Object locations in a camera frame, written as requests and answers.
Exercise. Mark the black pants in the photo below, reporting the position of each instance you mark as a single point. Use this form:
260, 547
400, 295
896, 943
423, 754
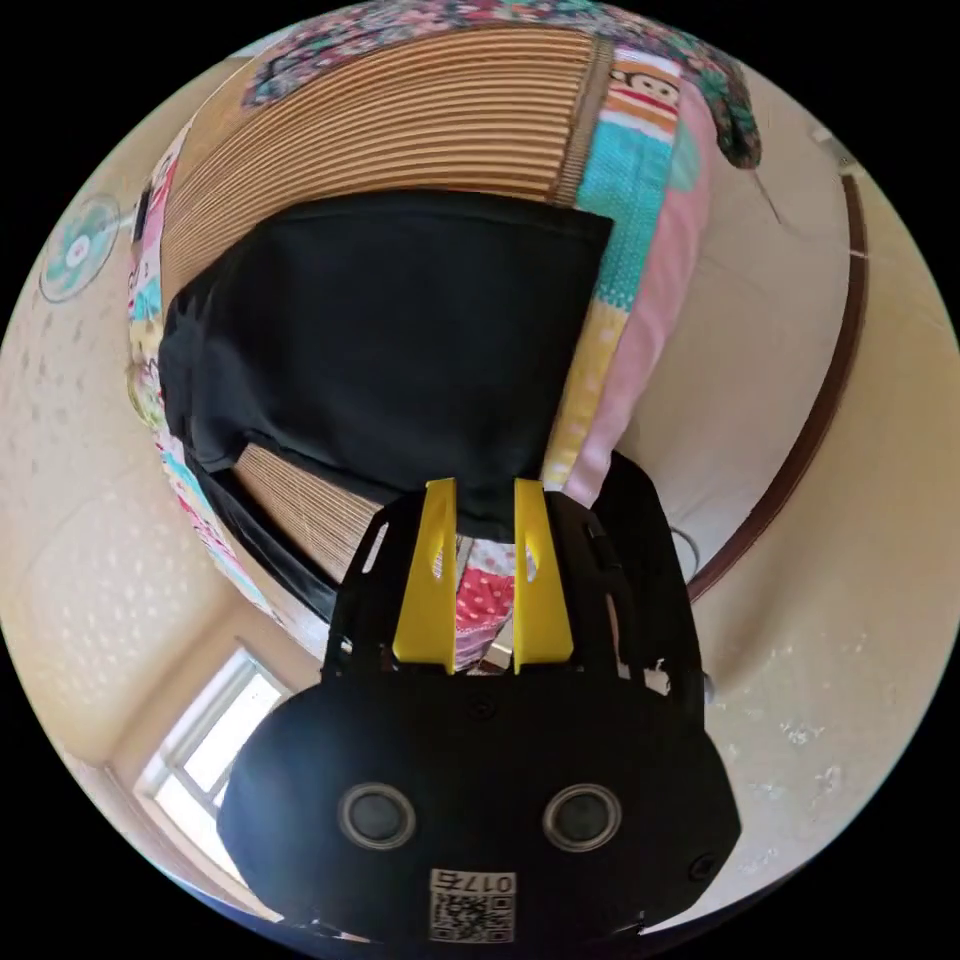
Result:
390, 337

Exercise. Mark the bed with woven mat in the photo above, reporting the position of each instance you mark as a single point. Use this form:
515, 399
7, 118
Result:
420, 112

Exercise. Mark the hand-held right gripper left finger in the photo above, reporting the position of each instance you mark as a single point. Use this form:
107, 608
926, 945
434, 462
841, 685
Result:
424, 600

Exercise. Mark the window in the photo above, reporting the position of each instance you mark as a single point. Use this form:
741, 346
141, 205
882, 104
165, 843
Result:
214, 742

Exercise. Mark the electric fan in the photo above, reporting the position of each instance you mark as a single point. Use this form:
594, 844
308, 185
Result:
77, 251

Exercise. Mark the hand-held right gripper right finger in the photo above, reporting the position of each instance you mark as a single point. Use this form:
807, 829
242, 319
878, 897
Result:
541, 600

